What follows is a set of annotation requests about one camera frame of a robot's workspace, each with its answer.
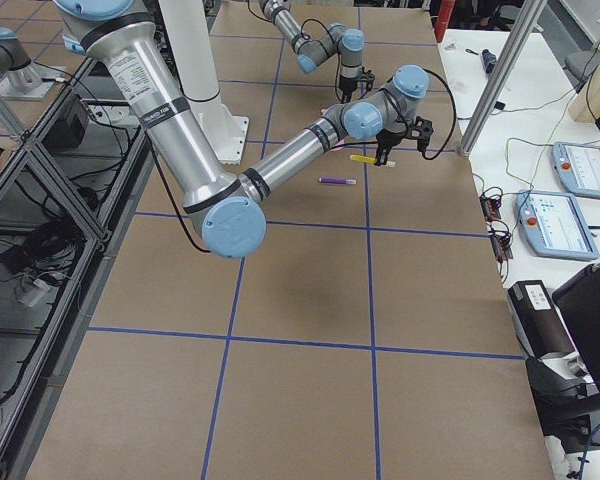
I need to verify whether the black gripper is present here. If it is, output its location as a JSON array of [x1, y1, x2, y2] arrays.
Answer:
[[374, 127, 409, 166], [337, 75, 363, 98]]

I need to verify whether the yellow marker pen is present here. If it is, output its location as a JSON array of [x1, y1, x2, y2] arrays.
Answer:
[[349, 154, 396, 168]]

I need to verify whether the purple marker pen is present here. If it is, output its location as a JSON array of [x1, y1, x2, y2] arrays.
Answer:
[[318, 177, 357, 185]]

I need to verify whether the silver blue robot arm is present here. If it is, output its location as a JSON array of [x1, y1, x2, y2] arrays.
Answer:
[[57, 1, 432, 258], [246, 1, 375, 103]]

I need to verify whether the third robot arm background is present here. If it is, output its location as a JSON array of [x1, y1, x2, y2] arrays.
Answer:
[[0, 27, 55, 101]]

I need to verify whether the small circuit board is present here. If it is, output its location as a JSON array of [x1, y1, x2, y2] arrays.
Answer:
[[479, 195, 502, 222]]

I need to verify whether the red cylinder far background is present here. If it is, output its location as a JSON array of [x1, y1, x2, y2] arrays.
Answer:
[[434, 0, 455, 43]]

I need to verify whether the near teach pendant tablet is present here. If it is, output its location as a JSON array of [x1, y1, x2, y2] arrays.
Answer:
[[516, 190, 599, 261]]

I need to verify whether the teach pendant tablet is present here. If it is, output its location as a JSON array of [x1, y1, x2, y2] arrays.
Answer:
[[551, 142, 600, 199], [516, 190, 599, 261]]

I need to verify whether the far teach pendant tablet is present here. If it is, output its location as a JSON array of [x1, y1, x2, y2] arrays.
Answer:
[[551, 142, 600, 199]]

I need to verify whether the black brown box device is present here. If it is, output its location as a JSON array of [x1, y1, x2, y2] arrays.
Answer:
[[507, 280, 575, 360]]

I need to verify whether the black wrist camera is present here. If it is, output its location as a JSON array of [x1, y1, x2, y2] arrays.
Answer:
[[407, 116, 434, 155], [359, 69, 375, 95]]

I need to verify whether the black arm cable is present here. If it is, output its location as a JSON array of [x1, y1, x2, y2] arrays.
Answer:
[[384, 67, 458, 162], [297, 17, 346, 56]]

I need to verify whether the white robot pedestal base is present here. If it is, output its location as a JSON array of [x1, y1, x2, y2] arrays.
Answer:
[[159, 0, 249, 165]]

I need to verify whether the aluminium frame post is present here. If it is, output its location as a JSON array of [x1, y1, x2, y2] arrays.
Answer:
[[458, 0, 547, 157]]

